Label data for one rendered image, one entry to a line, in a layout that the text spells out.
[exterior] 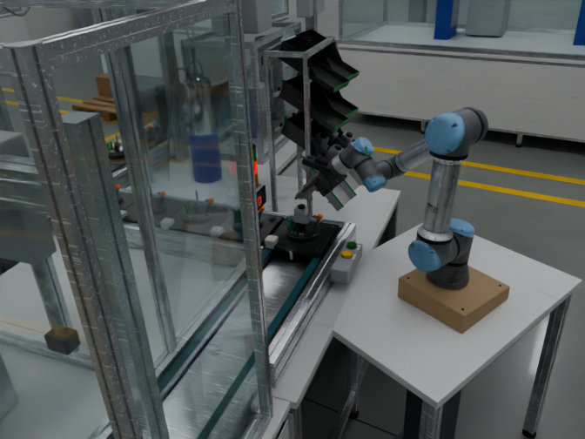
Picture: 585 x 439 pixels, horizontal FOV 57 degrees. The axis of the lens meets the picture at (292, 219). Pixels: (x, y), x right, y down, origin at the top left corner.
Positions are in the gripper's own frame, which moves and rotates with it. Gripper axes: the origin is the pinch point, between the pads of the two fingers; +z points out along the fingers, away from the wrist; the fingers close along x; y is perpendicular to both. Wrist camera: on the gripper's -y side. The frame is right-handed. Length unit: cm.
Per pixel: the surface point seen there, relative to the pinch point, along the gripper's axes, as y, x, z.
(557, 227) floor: 166, 223, -6
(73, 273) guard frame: -24, -135, -51
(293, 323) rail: 27, -53, 1
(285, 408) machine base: 39, -78, 3
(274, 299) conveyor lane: 20.8, -37.9, 14.3
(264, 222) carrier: 1.1, 4.1, 26.9
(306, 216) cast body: 9.5, -1.1, 4.7
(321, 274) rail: 26.7, -24.0, 1.7
